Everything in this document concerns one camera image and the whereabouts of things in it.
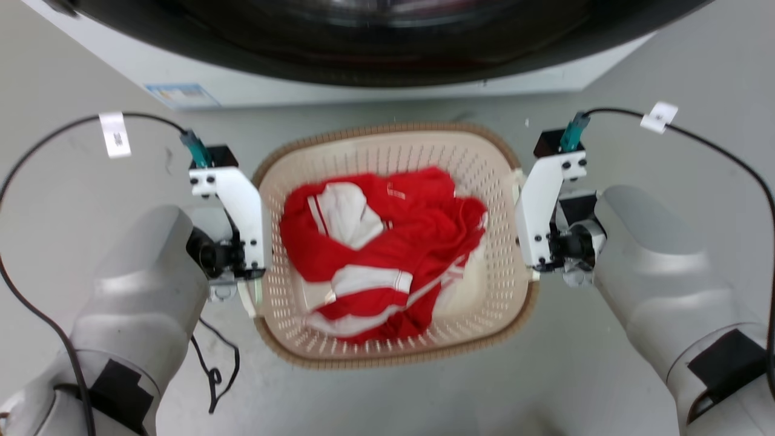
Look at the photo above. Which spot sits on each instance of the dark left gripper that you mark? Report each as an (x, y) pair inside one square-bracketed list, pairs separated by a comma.
[(213, 254)]

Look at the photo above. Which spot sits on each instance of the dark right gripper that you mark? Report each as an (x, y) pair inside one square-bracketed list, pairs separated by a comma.
[(575, 242)]

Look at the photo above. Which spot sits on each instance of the beige perforated plastic laundry basket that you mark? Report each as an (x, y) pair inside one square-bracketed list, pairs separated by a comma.
[(484, 181)]

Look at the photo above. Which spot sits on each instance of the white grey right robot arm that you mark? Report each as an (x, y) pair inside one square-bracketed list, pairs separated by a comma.
[(660, 272)]

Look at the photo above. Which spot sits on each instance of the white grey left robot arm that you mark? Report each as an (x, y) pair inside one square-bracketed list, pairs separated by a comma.
[(130, 290)]

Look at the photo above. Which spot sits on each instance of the red and white garment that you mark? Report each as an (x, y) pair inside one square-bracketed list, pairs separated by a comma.
[(418, 236)]

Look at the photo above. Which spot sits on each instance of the blue sticker label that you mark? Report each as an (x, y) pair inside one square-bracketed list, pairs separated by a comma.
[(181, 95)]

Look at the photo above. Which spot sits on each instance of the white washing machine body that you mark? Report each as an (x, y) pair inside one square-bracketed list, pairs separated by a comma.
[(303, 91)]

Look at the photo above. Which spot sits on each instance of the dark round washing machine door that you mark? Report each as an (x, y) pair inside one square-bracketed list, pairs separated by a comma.
[(387, 48)]

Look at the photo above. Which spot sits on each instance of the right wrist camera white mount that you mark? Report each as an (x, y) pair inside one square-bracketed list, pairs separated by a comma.
[(536, 206)]

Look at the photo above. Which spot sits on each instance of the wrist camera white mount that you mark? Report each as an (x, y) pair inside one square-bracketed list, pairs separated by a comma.
[(536, 206), (242, 200)]

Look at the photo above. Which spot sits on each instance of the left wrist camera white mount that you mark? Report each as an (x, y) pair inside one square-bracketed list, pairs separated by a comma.
[(242, 200)]

